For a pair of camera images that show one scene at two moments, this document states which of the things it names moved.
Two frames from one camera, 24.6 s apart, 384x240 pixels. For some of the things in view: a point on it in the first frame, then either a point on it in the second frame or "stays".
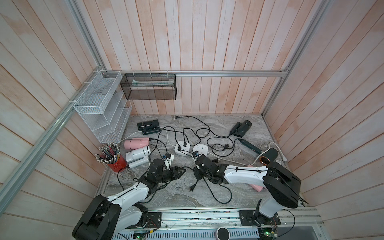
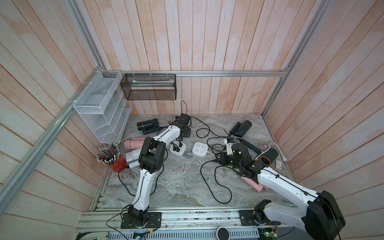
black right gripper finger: (198, 173) to (223, 159)
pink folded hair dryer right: (257, 188) stays
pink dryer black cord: (214, 197) stays
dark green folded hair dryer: (240, 129) stays
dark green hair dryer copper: (267, 156) stays
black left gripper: (174, 171) to (188, 133)
